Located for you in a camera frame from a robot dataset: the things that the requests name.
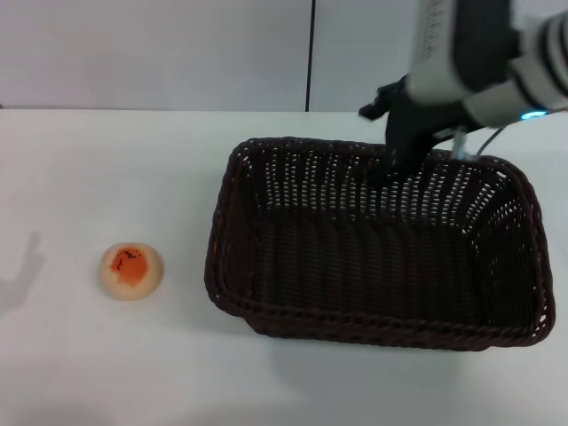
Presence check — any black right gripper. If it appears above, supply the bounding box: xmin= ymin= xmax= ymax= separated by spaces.
xmin=358 ymin=74 xmax=472 ymax=187

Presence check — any black woven wicker basket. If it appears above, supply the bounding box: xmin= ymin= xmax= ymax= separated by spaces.
xmin=202 ymin=136 xmax=556 ymax=352

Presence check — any round bun with orange centre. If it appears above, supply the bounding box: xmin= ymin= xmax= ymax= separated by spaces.
xmin=98 ymin=241 xmax=167 ymax=302

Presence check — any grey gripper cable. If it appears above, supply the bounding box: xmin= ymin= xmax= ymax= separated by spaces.
xmin=451 ymin=125 xmax=508 ymax=162

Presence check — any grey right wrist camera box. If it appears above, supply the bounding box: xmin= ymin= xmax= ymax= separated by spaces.
xmin=406 ymin=0 xmax=521 ymax=107

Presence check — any black vertical wall strip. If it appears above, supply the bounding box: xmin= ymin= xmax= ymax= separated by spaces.
xmin=304 ymin=0 xmax=317 ymax=113

